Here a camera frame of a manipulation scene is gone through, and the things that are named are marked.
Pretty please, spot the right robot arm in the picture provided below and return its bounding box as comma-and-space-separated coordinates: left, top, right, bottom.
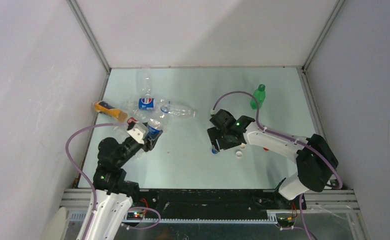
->
207, 109, 339, 209

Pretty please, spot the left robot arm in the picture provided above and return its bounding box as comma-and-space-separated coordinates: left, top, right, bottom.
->
77, 131, 163, 240

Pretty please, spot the clear crushed plastic bottle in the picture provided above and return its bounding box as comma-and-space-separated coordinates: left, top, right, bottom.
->
142, 122, 164, 152

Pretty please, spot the green bottle cap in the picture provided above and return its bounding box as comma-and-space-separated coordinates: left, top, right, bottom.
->
257, 84, 266, 92

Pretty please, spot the clear bottle with blue label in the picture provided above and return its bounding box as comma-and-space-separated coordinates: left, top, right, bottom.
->
124, 97, 198, 118

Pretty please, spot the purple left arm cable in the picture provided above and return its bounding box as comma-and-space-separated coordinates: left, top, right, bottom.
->
65, 123, 162, 231

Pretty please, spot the orange bottle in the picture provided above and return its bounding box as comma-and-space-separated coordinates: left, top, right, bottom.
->
93, 100, 128, 122

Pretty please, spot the white cable duct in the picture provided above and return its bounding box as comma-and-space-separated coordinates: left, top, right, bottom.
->
69, 211, 278, 224

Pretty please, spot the clear bottle with red ring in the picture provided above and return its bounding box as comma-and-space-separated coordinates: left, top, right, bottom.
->
126, 117, 139, 128

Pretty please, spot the green plastic bottle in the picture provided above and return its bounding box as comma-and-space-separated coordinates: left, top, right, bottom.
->
250, 88, 266, 110

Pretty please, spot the white bottle cap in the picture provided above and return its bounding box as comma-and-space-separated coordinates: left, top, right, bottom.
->
235, 151, 243, 159

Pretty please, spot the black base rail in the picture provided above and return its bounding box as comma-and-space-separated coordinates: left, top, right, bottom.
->
134, 189, 299, 220

